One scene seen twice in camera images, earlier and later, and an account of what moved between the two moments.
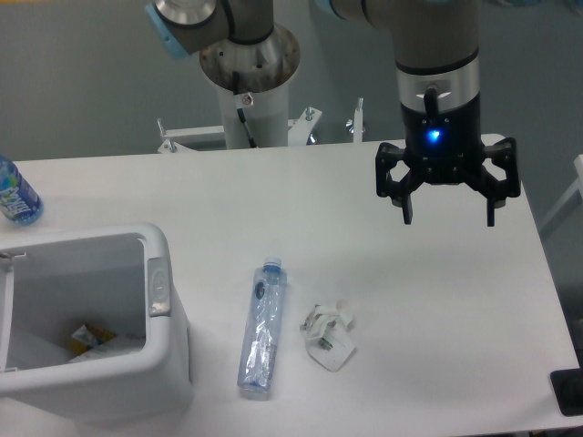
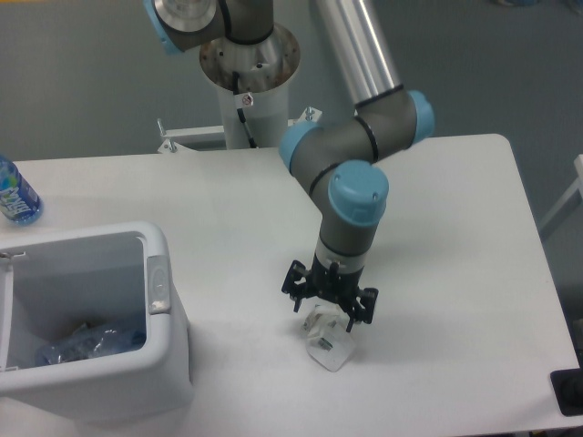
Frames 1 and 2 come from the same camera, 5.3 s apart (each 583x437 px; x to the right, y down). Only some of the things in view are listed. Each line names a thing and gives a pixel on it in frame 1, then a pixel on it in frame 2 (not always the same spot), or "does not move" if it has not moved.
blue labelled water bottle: (18, 202) does not move
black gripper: (443, 147) → (331, 284)
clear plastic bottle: (262, 333) → (89, 341)
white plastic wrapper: (328, 335) does not move
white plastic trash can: (117, 279) does not move
